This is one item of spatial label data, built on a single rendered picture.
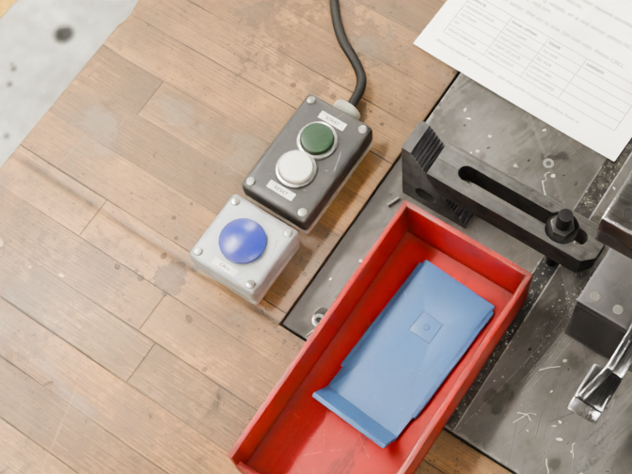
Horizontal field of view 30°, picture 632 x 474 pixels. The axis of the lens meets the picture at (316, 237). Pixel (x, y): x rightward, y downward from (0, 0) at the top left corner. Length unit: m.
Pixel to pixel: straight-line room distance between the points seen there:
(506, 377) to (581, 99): 0.26
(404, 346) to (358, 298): 0.06
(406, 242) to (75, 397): 0.31
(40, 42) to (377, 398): 1.43
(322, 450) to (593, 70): 0.42
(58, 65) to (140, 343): 1.27
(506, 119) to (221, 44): 0.27
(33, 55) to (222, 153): 1.22
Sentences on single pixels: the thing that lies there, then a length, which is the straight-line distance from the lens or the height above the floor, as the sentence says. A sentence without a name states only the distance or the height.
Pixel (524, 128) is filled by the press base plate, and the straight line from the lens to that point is 1.06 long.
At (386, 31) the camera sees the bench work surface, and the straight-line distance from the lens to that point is 1.10.
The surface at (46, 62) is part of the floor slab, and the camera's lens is 2.23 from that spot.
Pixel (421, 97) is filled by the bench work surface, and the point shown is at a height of 0.90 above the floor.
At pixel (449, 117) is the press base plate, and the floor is 0.90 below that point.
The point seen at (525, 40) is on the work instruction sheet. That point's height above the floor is 0.90.
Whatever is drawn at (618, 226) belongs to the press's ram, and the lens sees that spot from 0.77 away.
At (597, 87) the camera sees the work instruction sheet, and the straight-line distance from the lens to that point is 1.08.
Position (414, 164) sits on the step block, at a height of 0.97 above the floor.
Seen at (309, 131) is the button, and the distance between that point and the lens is 1.02.
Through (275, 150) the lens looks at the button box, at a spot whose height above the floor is 0.93.
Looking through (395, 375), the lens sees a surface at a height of 0.91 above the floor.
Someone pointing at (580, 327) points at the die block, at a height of 0.93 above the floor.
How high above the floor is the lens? 1.84
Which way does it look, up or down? 68 degrees down
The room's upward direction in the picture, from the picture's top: 12 degrees counter-clockwise
